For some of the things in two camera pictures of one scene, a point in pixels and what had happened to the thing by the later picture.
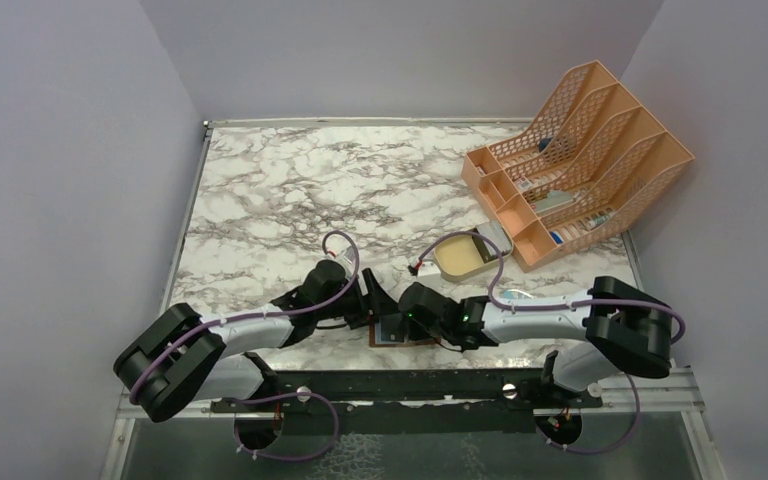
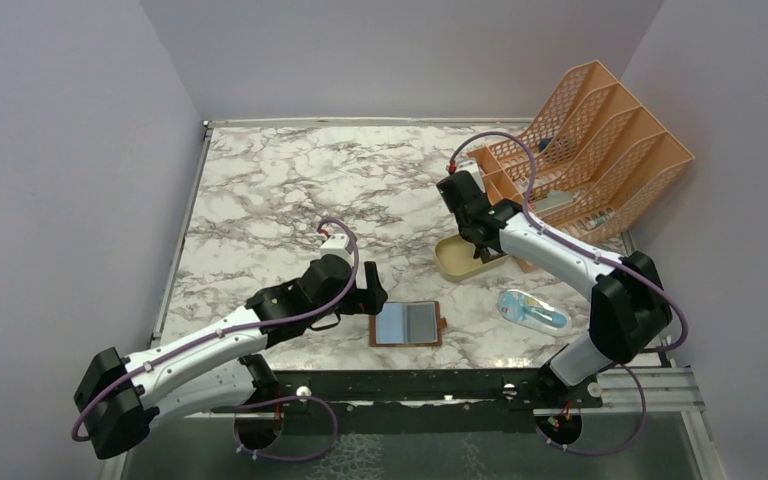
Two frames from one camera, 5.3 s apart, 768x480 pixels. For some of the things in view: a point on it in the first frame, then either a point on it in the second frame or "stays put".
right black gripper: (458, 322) → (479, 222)
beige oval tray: (459, 259) stays put
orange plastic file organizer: (583, 171) stays put
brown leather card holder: (388, 329) stays put
